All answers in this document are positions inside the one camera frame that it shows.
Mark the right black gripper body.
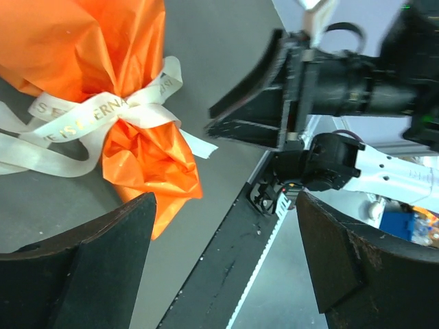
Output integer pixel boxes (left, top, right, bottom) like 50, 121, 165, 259
286, 30, 374, 149

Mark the orange paper flower bouquet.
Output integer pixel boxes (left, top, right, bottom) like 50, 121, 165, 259
1, 1, 216, 239

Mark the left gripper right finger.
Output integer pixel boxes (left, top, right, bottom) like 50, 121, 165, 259
296, 192, 438, 328

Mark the grey cable duct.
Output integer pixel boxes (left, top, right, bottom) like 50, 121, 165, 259
226, 188, 292, 329

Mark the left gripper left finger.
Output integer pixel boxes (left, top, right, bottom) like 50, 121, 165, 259
1, 193, 156, 328

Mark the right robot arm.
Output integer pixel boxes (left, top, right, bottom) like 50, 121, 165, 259
205, 1, 438, 211

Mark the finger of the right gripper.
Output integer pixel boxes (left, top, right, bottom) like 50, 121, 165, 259
204, 119, 283, 151
209, 29, 285, 119

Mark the cream printed ribbon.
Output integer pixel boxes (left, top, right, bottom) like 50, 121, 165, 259
0, 56, 219, 178

